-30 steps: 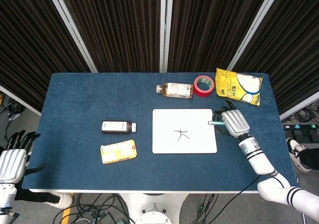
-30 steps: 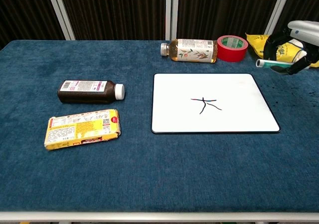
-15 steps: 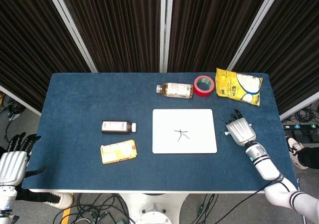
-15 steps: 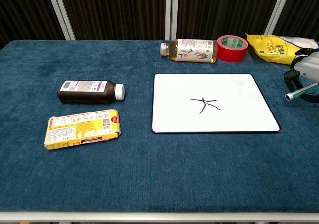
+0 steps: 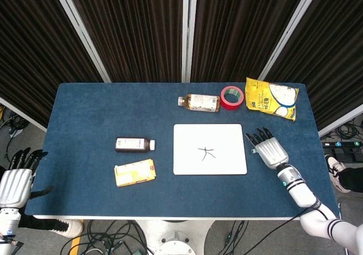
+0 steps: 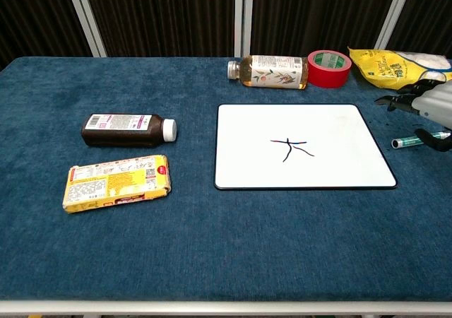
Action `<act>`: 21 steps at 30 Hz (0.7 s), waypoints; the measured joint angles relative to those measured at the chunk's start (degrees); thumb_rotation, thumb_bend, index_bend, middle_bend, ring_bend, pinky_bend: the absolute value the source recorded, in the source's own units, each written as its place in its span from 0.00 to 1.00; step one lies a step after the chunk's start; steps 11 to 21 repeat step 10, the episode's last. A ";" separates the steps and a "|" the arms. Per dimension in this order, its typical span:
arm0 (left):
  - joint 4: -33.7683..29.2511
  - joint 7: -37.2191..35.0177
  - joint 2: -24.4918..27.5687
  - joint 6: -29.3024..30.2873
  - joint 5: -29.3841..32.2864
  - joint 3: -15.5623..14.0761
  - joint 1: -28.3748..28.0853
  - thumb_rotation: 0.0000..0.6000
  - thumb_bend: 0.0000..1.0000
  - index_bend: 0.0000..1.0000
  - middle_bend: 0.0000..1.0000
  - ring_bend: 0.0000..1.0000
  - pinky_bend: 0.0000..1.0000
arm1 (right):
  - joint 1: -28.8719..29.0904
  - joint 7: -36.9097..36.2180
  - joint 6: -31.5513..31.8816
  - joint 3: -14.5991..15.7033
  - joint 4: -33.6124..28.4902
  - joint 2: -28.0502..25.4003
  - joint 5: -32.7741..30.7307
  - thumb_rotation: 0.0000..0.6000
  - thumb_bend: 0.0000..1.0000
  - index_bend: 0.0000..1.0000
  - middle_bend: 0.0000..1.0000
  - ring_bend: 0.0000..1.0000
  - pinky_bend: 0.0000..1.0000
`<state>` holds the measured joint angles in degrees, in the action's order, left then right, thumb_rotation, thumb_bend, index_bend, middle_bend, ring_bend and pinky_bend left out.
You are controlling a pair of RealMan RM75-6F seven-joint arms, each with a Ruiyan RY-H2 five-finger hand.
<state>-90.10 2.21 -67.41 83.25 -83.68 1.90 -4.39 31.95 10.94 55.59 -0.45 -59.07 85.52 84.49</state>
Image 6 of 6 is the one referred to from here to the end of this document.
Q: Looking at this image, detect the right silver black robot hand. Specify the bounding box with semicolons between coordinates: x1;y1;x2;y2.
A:
374;78;452;153

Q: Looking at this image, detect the green white marker pen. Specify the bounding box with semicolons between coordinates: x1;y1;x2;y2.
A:
391;131;451;149

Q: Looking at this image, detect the white drawing board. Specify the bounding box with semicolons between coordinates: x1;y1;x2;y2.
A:
214;103;398;192

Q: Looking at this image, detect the yellow snack bag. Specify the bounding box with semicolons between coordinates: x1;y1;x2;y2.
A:
347;46;452;93

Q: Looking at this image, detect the dark ribbed partition panel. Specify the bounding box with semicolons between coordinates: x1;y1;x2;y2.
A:
0;0;93;71
83;0;237;58
251;0;402;58
386;0;452;59

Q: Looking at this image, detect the red tape roll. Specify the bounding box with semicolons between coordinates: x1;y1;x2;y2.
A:
307;49;352;89

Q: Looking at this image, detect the amber tea bottle silver cap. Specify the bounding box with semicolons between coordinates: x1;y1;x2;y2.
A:
227;54;309;90

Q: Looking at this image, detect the blue velvet tablecloth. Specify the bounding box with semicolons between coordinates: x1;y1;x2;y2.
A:
0;56;452;302

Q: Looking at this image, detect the brown bottle white cap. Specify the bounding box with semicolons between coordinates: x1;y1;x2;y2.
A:
81;113;178;148

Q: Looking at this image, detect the yellow cardboard food box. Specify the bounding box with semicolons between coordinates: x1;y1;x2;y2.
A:
62;154;173;214

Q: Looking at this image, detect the aluminium partition post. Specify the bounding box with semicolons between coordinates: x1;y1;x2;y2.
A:
234;0;255;58
374;0;416;50
63;0;107;58

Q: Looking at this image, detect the white table frame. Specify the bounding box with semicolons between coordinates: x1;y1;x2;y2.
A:
0;299;452;316

